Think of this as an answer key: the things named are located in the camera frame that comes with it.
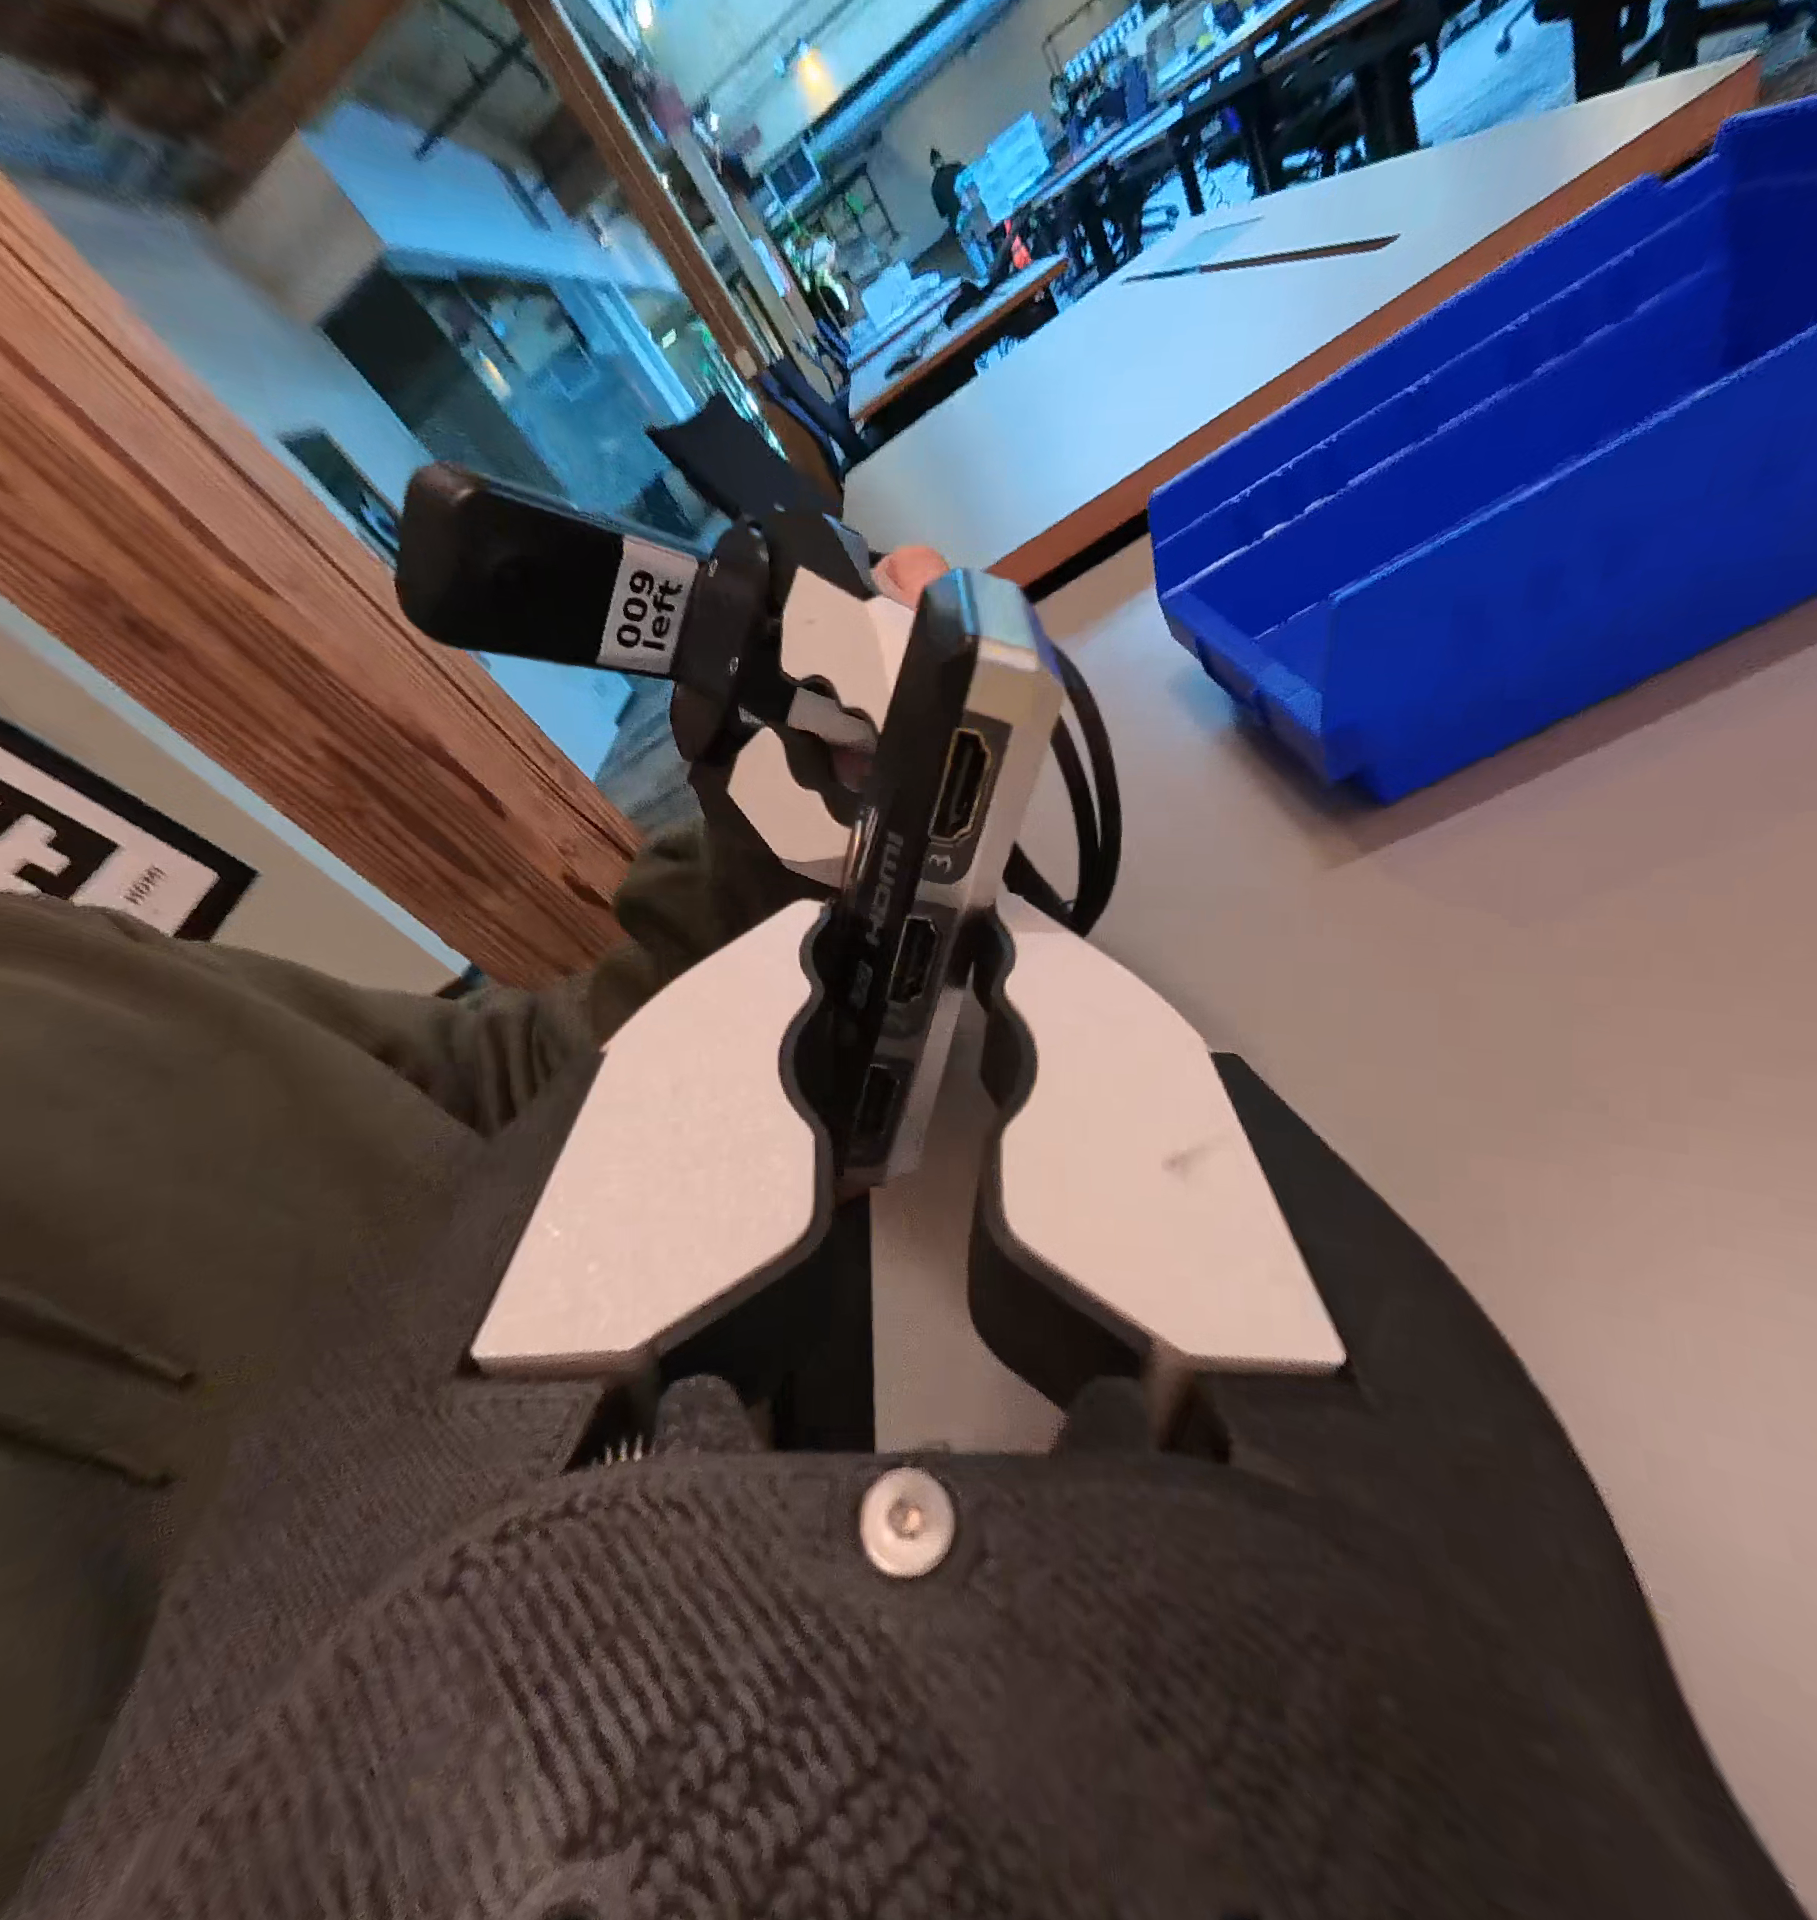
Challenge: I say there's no wooden window frame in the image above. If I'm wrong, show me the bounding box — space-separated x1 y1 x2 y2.
508 0 850 496

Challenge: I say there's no flat white sheet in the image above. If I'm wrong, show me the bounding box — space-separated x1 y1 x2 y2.
1126 209 1403 288

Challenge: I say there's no black white marker poster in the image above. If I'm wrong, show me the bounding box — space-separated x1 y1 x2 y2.
0 683 257 944

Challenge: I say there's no grey usb hub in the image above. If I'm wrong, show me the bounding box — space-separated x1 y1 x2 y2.
826 568 1074 1195

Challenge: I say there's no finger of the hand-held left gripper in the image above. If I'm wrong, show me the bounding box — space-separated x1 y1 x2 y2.
766 568 926 721
721 715 888 892

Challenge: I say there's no wooden background table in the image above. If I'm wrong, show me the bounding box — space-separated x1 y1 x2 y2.
848 257 1074 428

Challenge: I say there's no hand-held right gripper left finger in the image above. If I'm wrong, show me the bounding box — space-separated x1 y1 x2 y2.
464 896 839 1397

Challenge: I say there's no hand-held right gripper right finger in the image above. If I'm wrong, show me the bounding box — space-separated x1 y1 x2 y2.
968 896 1349 1381

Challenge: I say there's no grey table with brown edge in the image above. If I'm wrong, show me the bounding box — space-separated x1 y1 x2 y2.
840 53 1764 590

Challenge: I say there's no person's olive clothing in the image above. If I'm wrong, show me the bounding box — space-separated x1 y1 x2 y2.
0 892 610 1920

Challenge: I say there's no wooden beam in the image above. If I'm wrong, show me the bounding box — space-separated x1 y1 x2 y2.
0 121 648 992

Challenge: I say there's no grey desk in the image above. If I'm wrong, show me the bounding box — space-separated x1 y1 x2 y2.
870 532 1817 1920

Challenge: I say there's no blue plastic bin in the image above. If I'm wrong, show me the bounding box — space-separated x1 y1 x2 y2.
1149 82 1817 805

